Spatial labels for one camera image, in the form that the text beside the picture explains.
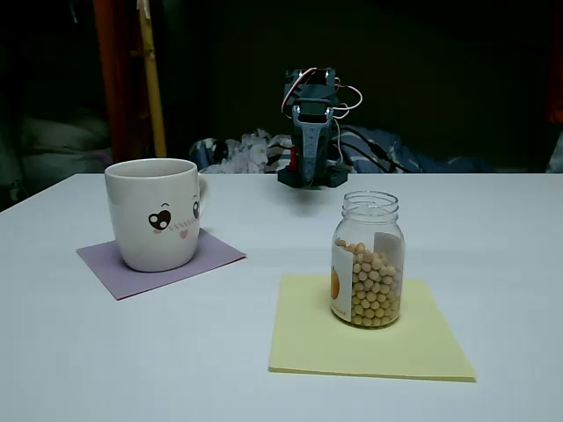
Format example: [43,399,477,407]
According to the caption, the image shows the glass jar of soybeans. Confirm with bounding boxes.
[330,190,406,330]

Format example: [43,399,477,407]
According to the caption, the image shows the floral patterned bedsheet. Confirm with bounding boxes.
[188,127,498,175]

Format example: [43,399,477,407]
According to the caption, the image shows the purple paper square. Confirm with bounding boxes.
[76,229,248,302]

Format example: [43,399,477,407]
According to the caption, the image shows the bamboo pole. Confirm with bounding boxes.
[136,0,169,158]

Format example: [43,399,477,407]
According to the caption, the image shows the white mug with cartoon face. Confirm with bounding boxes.
[104,157,211,273]

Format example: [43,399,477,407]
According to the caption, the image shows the yellow paper sheet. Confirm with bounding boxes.
[267,273,479,383]

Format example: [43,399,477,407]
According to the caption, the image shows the grey pillow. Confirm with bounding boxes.
[15,114,113,175]

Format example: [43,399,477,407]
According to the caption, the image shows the white and red servo wire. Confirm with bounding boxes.
[281,67,364,164]

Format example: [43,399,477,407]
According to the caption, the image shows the black power cables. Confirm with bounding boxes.
[337,124,411,173]

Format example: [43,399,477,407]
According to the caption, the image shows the reddish brown wooden post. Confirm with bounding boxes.
[92,0,149,163]

